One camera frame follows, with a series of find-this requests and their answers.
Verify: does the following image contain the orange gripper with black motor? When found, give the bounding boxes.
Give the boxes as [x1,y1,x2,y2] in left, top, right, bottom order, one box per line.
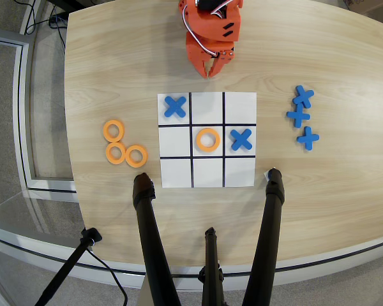
[185,31,236,79]

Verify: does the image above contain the orange foam ring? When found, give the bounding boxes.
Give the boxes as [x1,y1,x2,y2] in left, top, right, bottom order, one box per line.
[195,127,222,152]
[102,119,126,143]
[105,142,127,165]
[124,145,149,168]

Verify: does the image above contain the blue foam cross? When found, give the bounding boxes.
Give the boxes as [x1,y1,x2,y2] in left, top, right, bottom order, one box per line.
[296,126,320,152]
[292,85,315,109]
[286,105,311,129]
[230,128,253,151]
[163,96,188,119]

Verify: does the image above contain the white tic-tac-toe grid sheet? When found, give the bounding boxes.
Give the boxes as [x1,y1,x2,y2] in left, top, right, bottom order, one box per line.
[157,91,258,189]

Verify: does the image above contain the thick black tripod leg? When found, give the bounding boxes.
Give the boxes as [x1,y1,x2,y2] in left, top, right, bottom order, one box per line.
[241,168,286,306]
[132,172,182,306]

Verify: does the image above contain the thin black tripod leg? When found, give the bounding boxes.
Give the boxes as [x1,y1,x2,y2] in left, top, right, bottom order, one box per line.
[197,226,226,306]

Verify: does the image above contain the thin black stand pole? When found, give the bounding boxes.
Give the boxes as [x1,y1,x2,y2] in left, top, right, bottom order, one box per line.
[34,227,103,306]

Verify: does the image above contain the black floor cables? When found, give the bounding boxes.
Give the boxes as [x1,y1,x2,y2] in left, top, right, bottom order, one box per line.
[24,0,68,52]

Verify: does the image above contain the glass panel with grey frame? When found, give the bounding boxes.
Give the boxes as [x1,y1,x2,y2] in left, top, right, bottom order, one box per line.
[0,27,79,198]

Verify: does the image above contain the black cable by stand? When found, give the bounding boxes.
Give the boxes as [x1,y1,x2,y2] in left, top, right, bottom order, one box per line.
[86,247,129,306]

